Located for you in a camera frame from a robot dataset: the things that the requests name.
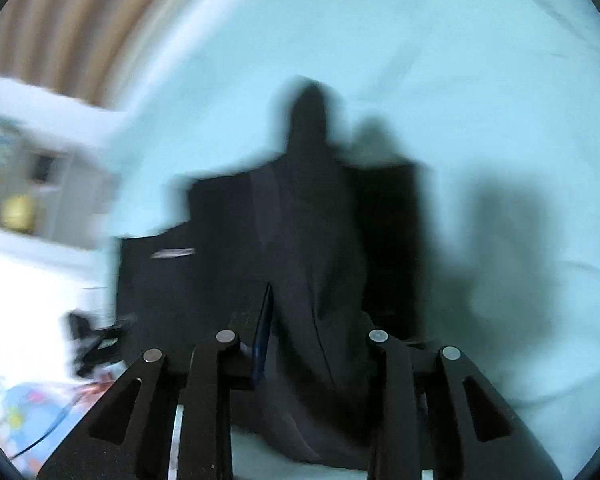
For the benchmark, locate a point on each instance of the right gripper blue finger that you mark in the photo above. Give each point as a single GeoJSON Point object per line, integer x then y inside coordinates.
{"type": "Point", "coordinates": [255, 326]}

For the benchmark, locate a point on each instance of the black hooded jacket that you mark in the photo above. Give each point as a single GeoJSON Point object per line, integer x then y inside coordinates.
{"type": "Point", "coordinates": [341, 247]}

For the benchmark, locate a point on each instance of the colourful play mat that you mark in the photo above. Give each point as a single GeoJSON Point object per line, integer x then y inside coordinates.
{"type": "Point", "coordinates": [35, 418]}

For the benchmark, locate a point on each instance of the yellow round toy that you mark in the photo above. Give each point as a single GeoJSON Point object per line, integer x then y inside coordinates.
{"type": "Point", "coordinates": [18, 213]}

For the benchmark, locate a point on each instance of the white shelf unit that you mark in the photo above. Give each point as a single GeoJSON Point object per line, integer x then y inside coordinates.
{"type": "Point", "coordinates": [52, 147]}

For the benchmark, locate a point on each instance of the wooden headboard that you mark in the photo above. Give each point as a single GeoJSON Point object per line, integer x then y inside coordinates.
{"type": "Point", "coordinates": [89, 50]}

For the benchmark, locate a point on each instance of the light blue bed sheet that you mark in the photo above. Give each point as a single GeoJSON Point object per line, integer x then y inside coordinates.
{"type": "Point", "coordinates": [499, 103]}

